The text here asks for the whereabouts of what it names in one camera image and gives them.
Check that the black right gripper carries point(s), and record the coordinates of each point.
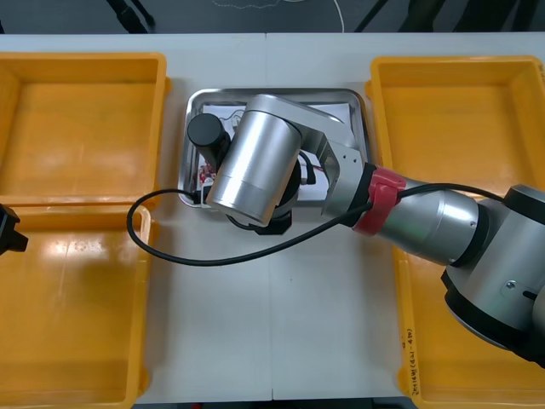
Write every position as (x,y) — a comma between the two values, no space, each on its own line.
(274,228)

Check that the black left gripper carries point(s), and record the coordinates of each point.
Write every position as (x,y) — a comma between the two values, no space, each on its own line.
(6,228)

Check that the round red circuit board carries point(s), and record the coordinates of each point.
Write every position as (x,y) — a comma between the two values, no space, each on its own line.
(206,172)

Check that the steel tray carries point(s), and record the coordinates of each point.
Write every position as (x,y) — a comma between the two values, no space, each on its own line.
(359,119)

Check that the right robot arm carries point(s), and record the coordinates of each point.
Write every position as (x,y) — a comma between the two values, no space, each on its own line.
(255,157)

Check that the yellow-orange plastic bin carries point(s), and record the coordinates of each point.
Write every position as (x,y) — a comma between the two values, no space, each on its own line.
(85,128)
(85,319)
(430,319)
(447,128)

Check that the white paper sheet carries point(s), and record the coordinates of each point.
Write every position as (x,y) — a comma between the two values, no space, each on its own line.
(328,111)

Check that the black stand legs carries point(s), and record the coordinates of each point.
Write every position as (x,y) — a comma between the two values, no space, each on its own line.
(123,16)

